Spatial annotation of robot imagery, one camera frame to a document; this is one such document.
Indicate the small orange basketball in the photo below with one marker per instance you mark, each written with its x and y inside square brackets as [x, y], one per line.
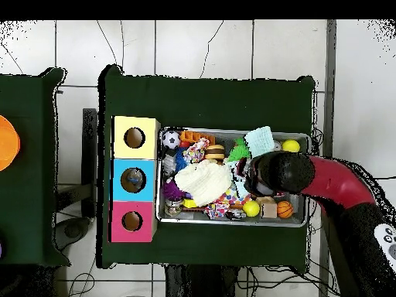
[284, 210]

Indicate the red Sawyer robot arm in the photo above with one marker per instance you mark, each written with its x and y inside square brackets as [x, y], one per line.
[334, 185]

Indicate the orange plastic toy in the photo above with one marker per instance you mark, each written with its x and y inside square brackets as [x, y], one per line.
[192, 136]

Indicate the pale wooden block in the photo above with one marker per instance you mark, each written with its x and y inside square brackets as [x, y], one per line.
[268, 208]

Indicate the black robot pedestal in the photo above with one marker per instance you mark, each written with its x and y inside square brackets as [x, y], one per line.
[204, 284]

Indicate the clear plastic packet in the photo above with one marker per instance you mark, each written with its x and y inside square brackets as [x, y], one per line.
[134, 179]

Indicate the small green spiky ball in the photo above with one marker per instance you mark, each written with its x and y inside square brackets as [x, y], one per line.
[239, 152]

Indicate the wooden box with three holes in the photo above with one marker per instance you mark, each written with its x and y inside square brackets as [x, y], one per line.
[120, 185]

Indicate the yellow ball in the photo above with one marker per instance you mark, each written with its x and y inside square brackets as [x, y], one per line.
[251, 208]
[291, 146]

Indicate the black and white soccer ball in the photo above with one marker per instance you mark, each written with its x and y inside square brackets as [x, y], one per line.
[171, 140]

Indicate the orange plastic bowl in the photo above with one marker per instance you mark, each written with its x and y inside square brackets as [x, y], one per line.
[7, 142]

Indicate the toy burger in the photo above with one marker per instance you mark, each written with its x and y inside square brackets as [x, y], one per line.
[215, 151]

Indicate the cream yellow cloth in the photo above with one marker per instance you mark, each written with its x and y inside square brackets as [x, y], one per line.
[203, 182]

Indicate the black stand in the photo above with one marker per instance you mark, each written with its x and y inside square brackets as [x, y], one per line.
[90, 161]

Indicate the clear shallow bin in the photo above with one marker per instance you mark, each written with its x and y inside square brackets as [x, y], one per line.
[179, 217]

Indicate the mint green cloth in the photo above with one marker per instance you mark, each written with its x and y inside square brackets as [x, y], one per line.
[260, 141]

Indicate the colourful dotted packet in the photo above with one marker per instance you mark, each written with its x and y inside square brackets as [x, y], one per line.
[197, 150]

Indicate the dark green table cloth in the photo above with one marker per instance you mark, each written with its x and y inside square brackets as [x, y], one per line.
[31, 93]
[204, 99]

